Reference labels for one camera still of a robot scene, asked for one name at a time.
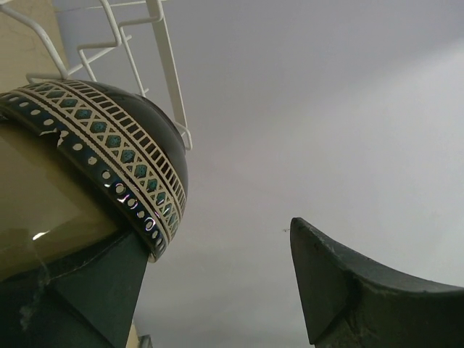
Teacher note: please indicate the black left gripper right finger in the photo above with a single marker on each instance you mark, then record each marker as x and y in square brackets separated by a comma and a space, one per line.
[350, 300]

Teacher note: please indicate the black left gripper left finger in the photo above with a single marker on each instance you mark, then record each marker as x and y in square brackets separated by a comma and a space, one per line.
[86, 299]

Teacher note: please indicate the beige bowl dark rim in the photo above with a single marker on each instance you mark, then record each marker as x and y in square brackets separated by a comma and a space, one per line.
[81, 161]

